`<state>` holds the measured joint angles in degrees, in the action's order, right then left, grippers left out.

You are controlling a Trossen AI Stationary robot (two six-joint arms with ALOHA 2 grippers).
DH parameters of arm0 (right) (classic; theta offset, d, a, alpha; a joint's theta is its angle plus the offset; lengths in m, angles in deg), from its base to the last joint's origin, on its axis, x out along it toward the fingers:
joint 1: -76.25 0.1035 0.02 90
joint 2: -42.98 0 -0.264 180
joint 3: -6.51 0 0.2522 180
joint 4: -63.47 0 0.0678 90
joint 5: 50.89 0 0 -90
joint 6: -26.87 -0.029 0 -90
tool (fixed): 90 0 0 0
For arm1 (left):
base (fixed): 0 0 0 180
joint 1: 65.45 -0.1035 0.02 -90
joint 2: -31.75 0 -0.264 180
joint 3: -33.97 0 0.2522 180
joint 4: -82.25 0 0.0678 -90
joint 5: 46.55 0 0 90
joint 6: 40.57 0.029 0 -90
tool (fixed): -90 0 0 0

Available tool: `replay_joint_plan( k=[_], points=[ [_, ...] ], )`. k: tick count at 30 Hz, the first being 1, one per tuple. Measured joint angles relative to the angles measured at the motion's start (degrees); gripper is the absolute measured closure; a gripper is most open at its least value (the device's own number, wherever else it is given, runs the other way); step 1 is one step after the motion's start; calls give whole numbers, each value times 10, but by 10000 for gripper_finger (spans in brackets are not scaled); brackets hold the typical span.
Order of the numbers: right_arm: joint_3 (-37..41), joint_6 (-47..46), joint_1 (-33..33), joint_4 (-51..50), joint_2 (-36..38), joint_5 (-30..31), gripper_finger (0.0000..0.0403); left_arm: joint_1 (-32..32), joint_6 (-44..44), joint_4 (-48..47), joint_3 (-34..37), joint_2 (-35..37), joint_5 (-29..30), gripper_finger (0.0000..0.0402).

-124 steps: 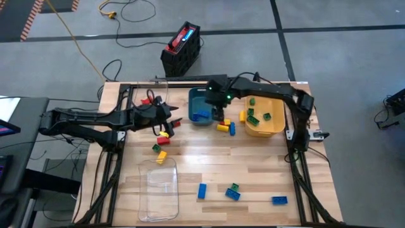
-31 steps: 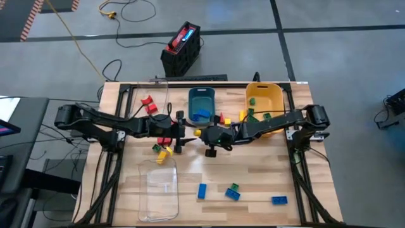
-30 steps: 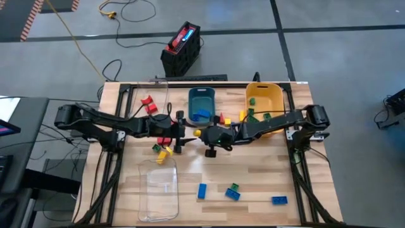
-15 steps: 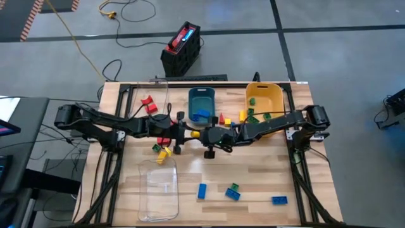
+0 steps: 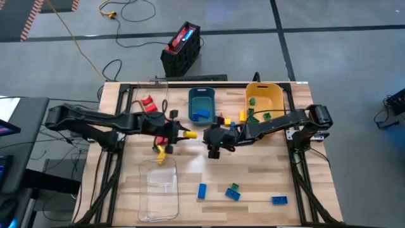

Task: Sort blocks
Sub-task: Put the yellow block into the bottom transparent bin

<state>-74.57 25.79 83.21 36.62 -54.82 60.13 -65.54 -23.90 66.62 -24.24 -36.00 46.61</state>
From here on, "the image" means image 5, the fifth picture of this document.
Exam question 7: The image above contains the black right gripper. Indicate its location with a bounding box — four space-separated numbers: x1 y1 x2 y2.
202 116 239 160

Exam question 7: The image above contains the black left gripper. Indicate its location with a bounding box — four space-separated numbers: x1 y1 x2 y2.
140 109 192 155

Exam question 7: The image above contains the yellow rectangular block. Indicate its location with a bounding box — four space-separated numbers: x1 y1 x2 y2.
156 148 168 165

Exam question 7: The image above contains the teal plastic bin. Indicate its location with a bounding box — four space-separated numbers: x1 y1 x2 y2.
188 87 216 127

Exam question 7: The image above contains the clear plastic bin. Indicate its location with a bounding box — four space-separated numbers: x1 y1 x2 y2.
134 80 170 115
137 157 180 223

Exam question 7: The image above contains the long black bar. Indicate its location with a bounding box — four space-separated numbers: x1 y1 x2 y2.
148 73 228 82

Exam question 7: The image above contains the yellow plastic bin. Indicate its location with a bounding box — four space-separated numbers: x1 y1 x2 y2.
245 82 285 138

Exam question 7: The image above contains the black red power station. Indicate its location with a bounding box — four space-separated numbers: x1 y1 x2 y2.
159 20 202 78

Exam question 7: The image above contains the black desk foot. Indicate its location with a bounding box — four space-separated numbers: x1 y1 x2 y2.
23 169 82 194

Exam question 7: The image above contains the grey desk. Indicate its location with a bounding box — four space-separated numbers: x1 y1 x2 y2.
0 96 50 194

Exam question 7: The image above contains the dark monitor screen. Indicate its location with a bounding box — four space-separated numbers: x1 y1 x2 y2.
0 118 22 137

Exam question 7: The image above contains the striped edge floor mat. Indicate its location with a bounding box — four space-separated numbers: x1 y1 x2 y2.
0 0 44 42
40 0 80 14

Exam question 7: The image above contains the dark tablet screen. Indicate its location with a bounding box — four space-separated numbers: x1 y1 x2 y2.
0 154 13 191

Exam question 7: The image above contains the black aluminium rig frame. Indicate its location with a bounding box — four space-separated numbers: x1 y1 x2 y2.
73 81 345 227

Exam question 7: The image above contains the black looped cable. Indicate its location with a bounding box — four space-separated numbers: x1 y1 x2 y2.
101 58 123 82

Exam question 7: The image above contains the black floor cable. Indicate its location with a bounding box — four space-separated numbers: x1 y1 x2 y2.
114 0 168 49

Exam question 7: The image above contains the yellow extension cord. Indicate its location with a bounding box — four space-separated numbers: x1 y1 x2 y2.
43 0 117 82

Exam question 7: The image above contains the black equipment with cables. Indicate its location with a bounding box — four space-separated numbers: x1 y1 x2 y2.
373 87 405 130

